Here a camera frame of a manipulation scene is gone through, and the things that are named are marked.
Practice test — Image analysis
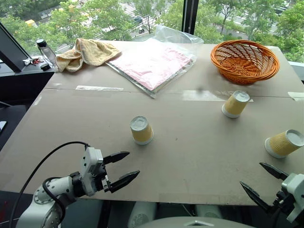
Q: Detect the red and white key bundle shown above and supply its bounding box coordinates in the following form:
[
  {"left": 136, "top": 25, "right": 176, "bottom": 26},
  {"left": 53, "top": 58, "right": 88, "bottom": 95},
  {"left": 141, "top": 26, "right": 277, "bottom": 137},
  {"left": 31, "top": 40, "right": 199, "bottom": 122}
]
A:
[{"left": 22, "top": 57, "right": 45, "bottom": 66}]

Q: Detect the clear bottle with black cap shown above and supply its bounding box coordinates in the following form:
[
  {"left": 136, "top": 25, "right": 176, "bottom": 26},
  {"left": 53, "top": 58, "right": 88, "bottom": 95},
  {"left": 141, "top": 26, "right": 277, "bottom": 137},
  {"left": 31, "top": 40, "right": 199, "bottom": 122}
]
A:
[{"left": 36, "top": 38, "right": 57, "bottom": 67}]

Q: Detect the yellow terry towel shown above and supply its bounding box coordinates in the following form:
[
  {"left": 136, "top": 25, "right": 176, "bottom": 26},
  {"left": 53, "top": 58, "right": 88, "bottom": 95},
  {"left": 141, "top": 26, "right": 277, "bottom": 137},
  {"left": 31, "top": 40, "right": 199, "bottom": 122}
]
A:
[{"left": 55, "top": 38, "right": 123, "bottom": 73}]

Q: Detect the black side desk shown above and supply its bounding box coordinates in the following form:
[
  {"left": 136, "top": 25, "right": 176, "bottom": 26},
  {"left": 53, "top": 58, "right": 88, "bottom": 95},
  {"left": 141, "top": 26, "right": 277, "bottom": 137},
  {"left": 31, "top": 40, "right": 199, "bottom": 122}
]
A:
[{"left": 0, "top": 59, "right": 56, "bottom": 152}]

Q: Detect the yellow ribbed paper cup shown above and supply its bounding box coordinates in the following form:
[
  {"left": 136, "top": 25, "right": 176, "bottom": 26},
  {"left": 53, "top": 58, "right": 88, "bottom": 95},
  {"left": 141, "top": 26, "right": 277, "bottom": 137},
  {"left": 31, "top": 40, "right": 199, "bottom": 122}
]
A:
[
  {"left": 129, "top": 115, "right": 154, "bottom": 146},
  {"left": 221, "top": 90, "right": 251, "bottom": 119},
  {"left": 264, "top": 129, "right": 304, "bottom": 159}
]

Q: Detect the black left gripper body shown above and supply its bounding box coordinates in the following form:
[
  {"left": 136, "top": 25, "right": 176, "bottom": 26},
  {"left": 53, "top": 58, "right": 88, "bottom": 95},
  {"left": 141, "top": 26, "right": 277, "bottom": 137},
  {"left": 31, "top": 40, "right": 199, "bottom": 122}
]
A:
[{"left": 92, "top": 163, "right": 113, "bottom": 193}]

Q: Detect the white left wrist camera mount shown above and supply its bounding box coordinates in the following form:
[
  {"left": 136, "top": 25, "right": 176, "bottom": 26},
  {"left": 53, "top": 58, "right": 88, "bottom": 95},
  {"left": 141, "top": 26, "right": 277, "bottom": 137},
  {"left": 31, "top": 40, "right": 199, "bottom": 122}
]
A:
[{"left": 80, "top": 147, "right": 104, "bottom": 197}]

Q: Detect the black slanted panel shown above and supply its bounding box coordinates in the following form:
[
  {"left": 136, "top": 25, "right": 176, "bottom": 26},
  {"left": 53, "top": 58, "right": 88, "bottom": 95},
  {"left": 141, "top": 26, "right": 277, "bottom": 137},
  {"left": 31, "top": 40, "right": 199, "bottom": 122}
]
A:
[{"left": 0, "top": 22, "right": 33, "bottom": 74}]

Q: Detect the black window post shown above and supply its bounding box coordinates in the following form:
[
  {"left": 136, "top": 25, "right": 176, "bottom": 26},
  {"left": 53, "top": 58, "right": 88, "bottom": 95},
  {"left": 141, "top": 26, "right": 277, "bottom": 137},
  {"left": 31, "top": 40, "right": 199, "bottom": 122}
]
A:
[{"left": 181, "top": 0, "right": 199, "bottom": 37}]

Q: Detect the grey robot torso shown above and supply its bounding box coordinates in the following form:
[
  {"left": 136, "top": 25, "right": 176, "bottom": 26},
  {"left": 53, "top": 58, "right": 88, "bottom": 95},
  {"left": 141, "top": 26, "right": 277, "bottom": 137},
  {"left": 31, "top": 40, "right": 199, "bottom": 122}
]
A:
[{"left": 142, "top": 216, "right": 258, "bottom": 228}]

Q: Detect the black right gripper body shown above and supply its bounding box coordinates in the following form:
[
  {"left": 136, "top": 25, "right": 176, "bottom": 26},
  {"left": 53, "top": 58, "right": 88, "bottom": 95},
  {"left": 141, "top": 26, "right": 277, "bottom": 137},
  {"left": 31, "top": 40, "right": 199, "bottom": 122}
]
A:
[{"left": 270, "top": 188, "right": 297, "bottom": 214}]

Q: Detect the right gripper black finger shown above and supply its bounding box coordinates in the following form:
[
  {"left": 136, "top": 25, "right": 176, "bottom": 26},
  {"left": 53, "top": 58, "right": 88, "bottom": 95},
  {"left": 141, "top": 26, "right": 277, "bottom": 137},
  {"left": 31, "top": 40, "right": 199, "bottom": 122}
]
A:
[
  {"left": 259, "top": 162, "right": 289, "bottom": 181},
  {"left": 239, "top": 180, "right": 272, "bottom": 213}
]

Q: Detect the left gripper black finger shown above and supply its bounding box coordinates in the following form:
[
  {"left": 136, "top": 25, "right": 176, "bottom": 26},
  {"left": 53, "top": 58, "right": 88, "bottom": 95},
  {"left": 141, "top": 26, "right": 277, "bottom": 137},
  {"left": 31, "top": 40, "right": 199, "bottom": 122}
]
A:
[
  {"left": 109, "top": 170, "right": 141, "bottom": 193},
  {"left": 102, "top": 151, "right": 131, "bottom": 165}
]

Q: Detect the white rounded robot leg part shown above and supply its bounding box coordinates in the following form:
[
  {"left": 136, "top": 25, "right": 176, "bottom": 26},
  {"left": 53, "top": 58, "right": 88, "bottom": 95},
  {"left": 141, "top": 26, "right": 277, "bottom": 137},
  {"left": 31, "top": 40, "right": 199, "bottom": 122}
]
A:
[
  {"left": 127, "top": 201, "right": 158, "bottom": 228},
  {"left": 194, "top": 204, "right": 224, "bottom": 219}
]

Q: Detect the clear tape strip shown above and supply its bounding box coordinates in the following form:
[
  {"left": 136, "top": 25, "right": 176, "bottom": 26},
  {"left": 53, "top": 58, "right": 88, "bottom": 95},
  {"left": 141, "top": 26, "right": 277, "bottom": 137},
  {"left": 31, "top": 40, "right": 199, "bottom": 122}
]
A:
[
  {"left": 287, "top": 92, "right": 304, "bottom": 102},
  {"left": 75, "top": 85, "right": 124, "bottom": 92}
]

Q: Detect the clear bag of pink sheets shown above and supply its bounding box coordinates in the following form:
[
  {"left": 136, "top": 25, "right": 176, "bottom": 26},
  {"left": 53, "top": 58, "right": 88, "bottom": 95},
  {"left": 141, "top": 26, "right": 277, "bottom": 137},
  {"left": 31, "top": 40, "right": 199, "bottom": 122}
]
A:
[{"left": 105, "top": 24, "right": 205, "bottom": 99}]

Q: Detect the orange woven basket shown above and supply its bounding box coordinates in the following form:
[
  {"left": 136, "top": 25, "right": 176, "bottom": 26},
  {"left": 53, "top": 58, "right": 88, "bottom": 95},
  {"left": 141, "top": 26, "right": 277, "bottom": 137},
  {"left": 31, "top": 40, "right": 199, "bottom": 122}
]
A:
[{"left": 210, "top": 39, "right": 281, "bottom": 86}]

